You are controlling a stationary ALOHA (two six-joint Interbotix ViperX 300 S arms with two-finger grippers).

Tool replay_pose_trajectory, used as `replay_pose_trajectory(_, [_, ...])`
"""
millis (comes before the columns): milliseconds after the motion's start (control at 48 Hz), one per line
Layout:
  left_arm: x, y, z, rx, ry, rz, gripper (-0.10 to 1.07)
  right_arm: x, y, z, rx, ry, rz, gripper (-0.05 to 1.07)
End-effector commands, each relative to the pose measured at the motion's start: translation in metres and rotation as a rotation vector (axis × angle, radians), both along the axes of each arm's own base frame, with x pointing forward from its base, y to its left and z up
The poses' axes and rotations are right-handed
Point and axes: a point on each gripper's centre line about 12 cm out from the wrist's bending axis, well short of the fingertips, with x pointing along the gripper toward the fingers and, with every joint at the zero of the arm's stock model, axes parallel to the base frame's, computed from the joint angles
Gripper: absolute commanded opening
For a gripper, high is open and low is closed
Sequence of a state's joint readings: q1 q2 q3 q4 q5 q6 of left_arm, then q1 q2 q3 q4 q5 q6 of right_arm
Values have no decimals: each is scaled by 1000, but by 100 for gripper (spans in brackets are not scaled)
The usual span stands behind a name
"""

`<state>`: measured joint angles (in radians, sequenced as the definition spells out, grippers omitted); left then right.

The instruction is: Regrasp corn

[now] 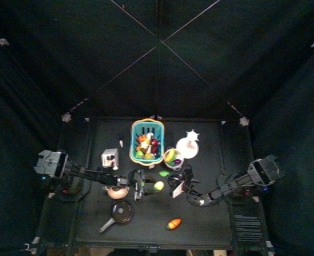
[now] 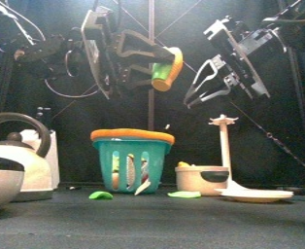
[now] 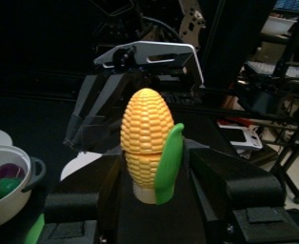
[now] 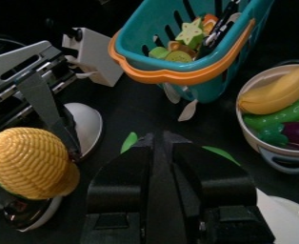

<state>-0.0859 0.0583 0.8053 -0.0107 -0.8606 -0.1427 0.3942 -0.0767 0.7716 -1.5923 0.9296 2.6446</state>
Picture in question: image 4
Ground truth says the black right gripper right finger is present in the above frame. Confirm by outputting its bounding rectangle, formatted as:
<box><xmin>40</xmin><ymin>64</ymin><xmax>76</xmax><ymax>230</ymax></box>
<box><xmin>161</xmin><ymin>130</ymin><xmax>277</xmax><ymax>244</ymax></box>

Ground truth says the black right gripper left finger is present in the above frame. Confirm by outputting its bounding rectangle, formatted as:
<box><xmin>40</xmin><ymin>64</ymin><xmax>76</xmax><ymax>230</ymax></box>
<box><xmin>78</xmin><ymin>132</ymin><xmax>164</xmax><ymax>244</ymax></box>

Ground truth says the yellow toy corn cob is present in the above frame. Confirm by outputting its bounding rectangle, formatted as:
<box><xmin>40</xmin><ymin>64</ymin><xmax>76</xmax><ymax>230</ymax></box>
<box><xmin>0</xmin><ymin>127</ymin><xmax>81</xmax><ymax>201</ymax></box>

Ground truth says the white round toy pan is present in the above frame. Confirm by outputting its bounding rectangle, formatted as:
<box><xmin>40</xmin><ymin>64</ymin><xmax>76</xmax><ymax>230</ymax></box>
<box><xmin>2</xmin><ymin>101</ymin><xmax>105</xmax><ymax>234</ymax></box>

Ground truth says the green toy pepper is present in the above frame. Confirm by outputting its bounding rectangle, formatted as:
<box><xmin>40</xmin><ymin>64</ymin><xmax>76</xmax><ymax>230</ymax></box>
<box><xmin>257</xmin><ymin>123</ymin><xmax>291</xmax><ymax>149</ymax></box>

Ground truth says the white plate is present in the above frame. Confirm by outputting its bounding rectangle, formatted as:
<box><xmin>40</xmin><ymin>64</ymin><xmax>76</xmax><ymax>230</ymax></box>
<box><xmin>256</xmin><ymin>187</ymin><xmax>299</xmax><ymax>244</ymax></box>

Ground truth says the white paper tag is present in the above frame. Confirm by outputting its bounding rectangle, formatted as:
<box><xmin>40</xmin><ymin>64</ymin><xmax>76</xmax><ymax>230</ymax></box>
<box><xmin>161</xmin><ymin>82</ymin><xmax>182</xmax><ymax>105</ymax></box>
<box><xmin>176</xmin><ymin>98</ymin><xmax>200</xmax><ymax>123</ymax></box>

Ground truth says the green toy pea pod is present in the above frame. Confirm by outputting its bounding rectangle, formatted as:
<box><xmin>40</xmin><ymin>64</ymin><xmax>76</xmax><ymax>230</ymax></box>
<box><xmin>241</xmin><ymin>92</ymin><xmax>299</xmax><ymax>132</ymax></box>

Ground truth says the yellow toy banana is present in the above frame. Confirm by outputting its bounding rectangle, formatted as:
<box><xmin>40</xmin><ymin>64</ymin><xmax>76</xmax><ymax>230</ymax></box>
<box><xmin>236</xmin><ymin>60</ymin><xmax>299</xmax><ymax>115</ymax></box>

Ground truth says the light green toy food piece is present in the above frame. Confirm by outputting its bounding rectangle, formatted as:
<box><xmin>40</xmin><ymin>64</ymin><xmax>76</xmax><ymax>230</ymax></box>
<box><xmin>148</xmin><ymin>46</ymin><xmax>173</xmax><ymax>60</ymax></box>

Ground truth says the green kiwi slice toy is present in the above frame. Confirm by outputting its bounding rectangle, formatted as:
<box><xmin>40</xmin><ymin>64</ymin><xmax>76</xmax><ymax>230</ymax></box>
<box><xmin>164</xmin><ymin>50</ymin><xmax>195</xmax><ymax>64</ymax></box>

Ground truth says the brown-orange toy food piece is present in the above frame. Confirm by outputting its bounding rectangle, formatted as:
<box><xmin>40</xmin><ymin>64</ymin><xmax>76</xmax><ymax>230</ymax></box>
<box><xmin>166</xmin><ymin>40</ymin><xmax>199</xmax><ymax>57</ymax></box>

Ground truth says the yellow-green star fruit slice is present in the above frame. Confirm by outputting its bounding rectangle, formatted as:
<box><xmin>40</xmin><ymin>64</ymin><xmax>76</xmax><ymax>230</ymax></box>
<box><xmin>174</xmin><ymin>16</ymin><xmax>205</xmax><ymax>50</ymax></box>

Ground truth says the orange toy food piece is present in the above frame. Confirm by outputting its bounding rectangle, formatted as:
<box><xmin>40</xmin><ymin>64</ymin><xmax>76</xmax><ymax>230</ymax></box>
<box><xmin>201</xmin><ymin>13</ymin><xmax>220</xmax><ymax>36</ymax></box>

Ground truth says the black and white toy utensil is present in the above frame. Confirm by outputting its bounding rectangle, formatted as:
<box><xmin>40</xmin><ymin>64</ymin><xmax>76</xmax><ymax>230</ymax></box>
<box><xmin>203</xmin><ymin>0</ymin><xmax>243</xmax><ymax>50</ymax></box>

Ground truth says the white pot with grey handle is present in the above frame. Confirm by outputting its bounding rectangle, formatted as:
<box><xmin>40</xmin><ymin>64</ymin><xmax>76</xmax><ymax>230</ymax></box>
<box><xmin>235</xmin><ymin>63</ymin><xmax>299</xmax><ymax>175</ymax></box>

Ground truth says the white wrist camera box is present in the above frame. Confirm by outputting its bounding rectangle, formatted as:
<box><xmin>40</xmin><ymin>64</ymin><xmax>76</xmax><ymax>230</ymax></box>
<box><xmin>61</xmin><ymin>27</ymin><xmax>125</xmax><ymax>88</ymax></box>

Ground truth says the teal basket with orange handle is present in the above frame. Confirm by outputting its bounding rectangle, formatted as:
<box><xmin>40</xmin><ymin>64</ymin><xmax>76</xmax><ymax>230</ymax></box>
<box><xmin>108</xmin><ymin>0</ymin><xmax>276</xmax><ymax>105</ymax></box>

